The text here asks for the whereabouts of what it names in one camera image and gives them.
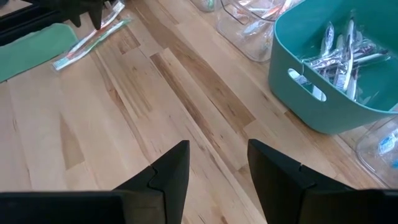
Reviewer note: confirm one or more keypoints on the green plastic bin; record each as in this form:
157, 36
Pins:
311, 115

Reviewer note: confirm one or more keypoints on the blue toothbrush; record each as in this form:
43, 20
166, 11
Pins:
387, 143

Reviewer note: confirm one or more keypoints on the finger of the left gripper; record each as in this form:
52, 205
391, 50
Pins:
97, 18
76, 19

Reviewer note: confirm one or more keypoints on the green bin lid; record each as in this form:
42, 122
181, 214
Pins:
31, 49

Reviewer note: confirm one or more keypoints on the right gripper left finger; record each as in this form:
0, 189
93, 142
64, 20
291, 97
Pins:
168, 189

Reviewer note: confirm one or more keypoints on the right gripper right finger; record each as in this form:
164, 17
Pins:
286, 193

